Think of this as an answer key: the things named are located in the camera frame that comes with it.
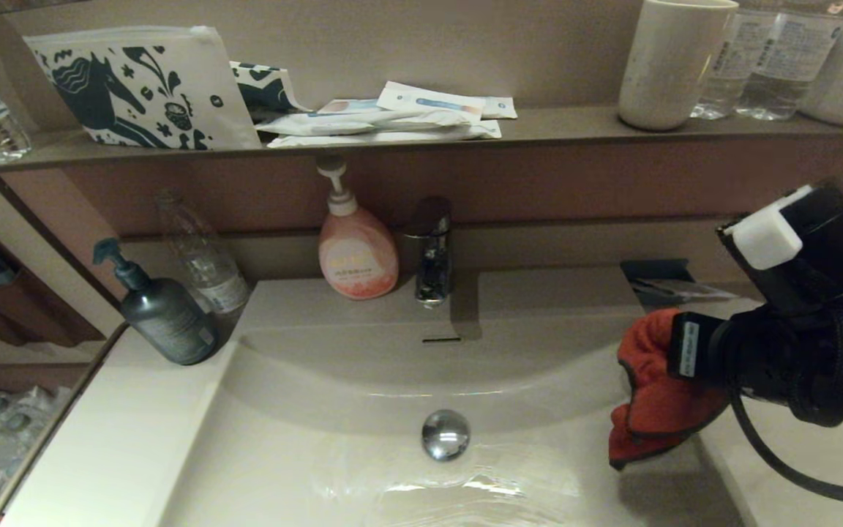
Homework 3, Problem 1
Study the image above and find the red microfibre cleaning cloth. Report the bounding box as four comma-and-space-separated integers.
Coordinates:
608, 307, 731, 471

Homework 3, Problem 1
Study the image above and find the chrome lever faucet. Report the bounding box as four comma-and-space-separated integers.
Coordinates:
401, 195, 456, 307

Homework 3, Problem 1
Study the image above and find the chrome sink drain stopper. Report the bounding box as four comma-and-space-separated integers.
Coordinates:
421, 408, 471, 460

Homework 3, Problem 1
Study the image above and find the white sink basin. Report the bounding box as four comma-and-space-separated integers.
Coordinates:
162, 315, 744, 527

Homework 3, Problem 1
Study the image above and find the silver foil sachet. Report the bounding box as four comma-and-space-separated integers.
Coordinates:
630, 278, 741, 301

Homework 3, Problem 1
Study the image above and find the dark soap tray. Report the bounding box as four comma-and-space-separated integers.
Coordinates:
621, 259, 693, 305

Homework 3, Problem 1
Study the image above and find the clear plastic water bottle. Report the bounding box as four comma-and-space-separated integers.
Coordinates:
689, 0, 759, 120
733, 0, 843, 121

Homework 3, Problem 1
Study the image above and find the tall white cup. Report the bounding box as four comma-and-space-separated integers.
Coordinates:
616, 0, 737, 131

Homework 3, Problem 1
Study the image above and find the pink soap pump bottle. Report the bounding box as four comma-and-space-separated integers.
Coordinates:
318, 155, 400, 300

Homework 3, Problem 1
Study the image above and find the white sachet blue print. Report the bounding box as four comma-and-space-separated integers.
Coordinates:
376, 81, 486, 123

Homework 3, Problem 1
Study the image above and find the flat white sachet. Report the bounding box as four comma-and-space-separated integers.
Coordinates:
266, 121, 501, 149

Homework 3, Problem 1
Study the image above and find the long white sachet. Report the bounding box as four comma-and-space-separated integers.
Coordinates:
255, 111, 470, 137

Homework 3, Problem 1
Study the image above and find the pale sachet orange print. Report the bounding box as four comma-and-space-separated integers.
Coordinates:
317, 99, 384, 116

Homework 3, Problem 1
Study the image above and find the small horse print pouch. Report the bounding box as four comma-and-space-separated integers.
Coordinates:
229, 61, 310, 114

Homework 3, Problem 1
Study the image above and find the clear bottle white label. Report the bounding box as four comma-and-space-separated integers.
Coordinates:
154, 188, 251, 315

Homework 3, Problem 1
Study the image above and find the dark green pump bottle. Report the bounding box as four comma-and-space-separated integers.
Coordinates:
92, 238, 221, 365

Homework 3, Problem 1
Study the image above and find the large horse print pouch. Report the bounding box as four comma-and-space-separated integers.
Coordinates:
23, 26, 261, 150

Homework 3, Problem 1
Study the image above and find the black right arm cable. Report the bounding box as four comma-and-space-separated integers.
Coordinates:
729, 388, 843, 507

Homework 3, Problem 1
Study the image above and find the brown wall shelf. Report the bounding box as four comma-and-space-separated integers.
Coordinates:
0, 105, 843, 179

